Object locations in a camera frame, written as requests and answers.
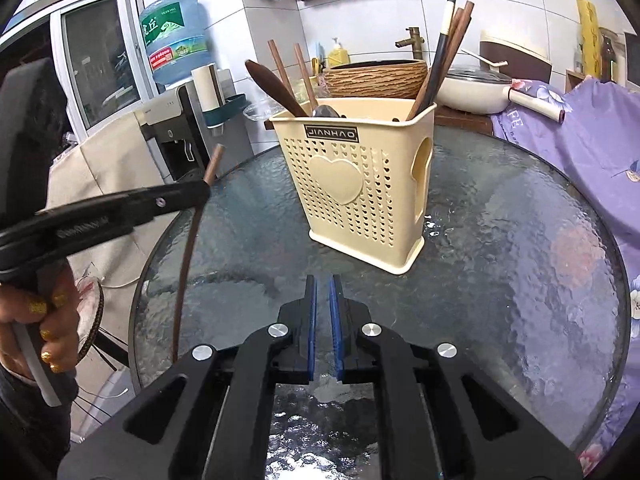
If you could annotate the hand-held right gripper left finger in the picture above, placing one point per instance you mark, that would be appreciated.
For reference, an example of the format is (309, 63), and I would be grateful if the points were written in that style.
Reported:
(311, 340)

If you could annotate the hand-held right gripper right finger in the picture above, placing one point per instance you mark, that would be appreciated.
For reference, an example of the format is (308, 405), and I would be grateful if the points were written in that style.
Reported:
(336, 340)

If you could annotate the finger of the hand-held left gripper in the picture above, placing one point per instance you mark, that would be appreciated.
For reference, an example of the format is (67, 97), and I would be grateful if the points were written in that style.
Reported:
(170, 200)

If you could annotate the brown wooden chopstick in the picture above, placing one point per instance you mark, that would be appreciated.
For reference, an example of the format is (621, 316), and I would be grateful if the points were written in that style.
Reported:
(307, 75)
(213, 165)
(463, 20)
(454, 22)
(282, 67)

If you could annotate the cream plastic utensil basket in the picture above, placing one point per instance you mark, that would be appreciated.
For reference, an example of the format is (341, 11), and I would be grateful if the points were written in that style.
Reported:
(350, 210)

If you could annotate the dark wooden spoon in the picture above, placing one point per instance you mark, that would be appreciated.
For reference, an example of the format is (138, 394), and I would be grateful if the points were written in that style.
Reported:
(265, 80)

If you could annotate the dark metal spoon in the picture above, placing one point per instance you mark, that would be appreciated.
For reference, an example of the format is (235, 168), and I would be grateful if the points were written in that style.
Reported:
(327, 111)

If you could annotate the black chopstick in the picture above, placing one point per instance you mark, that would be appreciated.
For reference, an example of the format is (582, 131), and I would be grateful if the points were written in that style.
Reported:
(440, 50)

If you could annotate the person's left forearm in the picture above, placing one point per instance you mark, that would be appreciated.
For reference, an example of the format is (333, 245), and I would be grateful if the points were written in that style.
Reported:
(25, 430)

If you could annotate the person's left hand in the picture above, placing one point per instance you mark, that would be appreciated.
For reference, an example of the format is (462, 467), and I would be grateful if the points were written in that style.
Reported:
(10, 310)

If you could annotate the beige cloth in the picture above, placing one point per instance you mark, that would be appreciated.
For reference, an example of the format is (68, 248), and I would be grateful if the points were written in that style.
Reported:
(115, 170)

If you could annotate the grey water dispenser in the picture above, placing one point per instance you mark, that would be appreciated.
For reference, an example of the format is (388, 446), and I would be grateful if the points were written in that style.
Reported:
(170, 130)

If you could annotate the dark cloth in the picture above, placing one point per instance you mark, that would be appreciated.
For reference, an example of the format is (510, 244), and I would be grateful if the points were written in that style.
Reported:
(30, 135)

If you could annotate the white cup dispenser teal holder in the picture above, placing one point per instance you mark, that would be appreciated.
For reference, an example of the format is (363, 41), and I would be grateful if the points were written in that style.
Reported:
(205, 90)

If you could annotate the blue water jug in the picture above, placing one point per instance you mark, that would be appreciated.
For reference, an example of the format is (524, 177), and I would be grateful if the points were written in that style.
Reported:
(175, 40)

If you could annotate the glass sliding door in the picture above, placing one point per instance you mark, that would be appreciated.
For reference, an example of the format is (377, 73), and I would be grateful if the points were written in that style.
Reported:
(95, 55)

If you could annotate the yellow soap bottle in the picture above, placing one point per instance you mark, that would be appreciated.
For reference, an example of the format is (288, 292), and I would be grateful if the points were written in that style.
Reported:
(339, 55)

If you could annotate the woven pattern wash basin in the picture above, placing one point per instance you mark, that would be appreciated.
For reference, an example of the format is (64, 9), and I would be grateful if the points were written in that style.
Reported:
(375, 82)

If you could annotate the cream pan with lid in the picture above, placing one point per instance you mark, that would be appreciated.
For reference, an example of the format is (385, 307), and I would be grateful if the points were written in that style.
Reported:
(470, 92)

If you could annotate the brass faucet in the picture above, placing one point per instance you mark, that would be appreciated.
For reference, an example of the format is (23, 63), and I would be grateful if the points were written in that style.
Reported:
(414, 45)

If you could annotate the white rice paddle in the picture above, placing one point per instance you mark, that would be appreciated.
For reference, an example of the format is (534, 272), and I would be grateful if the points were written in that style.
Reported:
(482, 60)

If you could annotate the purple floral cloth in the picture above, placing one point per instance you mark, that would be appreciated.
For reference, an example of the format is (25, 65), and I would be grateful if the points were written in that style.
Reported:
(590, 125)

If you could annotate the brown white rice cooker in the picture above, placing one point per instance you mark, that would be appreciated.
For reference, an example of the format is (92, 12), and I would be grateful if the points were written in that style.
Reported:
(515, 52)

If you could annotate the small wooden box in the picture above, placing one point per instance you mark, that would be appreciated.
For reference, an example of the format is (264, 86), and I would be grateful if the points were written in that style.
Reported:
(575, 80)

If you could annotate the dark brown bottle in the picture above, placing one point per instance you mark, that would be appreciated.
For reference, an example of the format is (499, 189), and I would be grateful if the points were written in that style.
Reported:
(609, 55)

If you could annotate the yellow roll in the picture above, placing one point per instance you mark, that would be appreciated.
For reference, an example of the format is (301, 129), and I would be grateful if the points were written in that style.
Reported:
(587, 35)

